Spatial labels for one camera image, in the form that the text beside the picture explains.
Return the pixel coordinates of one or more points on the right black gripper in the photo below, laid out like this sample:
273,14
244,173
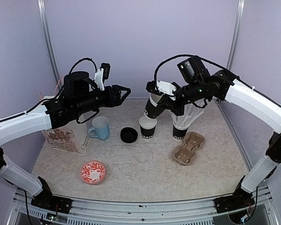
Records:
166,102

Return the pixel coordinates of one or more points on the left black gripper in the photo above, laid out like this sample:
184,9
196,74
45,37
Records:
115,100

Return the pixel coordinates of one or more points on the black paper coffee cup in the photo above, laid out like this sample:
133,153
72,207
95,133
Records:
152,110

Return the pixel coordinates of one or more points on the black plastic cup lid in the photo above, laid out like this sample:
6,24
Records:
128,135

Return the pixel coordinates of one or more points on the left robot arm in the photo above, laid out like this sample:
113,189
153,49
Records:
79,95

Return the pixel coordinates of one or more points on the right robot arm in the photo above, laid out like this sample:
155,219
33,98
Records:
207,80

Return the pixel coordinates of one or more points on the white wrapped straws bundle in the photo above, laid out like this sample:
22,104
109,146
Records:
191,113

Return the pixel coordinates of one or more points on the black cup holding straws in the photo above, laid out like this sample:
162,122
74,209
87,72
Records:
179,132

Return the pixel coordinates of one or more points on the light blue mug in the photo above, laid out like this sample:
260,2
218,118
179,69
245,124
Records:
100,128

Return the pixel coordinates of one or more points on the brown pulp cup carrier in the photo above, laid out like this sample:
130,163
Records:
186,152

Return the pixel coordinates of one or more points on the cream bear paper bag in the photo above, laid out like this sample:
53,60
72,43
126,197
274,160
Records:
72,138

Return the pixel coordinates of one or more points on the red patterned bowl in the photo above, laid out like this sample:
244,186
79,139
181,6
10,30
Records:
93,172

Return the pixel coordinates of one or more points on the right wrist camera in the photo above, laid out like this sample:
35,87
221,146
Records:
161,87

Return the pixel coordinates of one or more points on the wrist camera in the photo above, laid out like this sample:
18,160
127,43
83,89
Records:
101,75
161,87

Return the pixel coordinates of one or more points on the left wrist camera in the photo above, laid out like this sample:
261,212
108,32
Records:
101,75

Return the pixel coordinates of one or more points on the aluminium front rail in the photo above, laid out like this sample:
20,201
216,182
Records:
189,212

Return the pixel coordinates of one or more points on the left aluminium post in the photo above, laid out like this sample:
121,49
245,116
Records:
48,42

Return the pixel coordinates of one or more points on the aluminium post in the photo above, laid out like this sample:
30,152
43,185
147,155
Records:
48,42
236,33

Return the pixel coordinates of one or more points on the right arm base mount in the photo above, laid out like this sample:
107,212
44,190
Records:
239,199

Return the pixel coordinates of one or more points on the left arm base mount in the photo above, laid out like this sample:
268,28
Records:
46,200

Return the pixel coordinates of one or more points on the right aluminium post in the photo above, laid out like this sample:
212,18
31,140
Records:
236,33

